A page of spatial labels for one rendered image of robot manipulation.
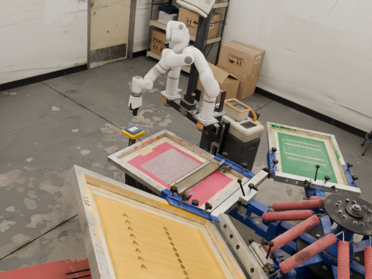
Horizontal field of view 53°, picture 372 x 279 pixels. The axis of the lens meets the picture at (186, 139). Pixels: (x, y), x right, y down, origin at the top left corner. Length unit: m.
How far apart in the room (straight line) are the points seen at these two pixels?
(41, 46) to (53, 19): 0.41
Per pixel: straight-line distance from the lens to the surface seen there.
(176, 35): 2.78
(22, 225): 3.53
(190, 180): 2.41
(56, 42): 5.92
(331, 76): 5.93
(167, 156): 2.66
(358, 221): 2.02
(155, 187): 2.31
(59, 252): 3.28
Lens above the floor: 2.45
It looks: 31 degrees down
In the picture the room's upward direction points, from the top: 10 degrees clockwise
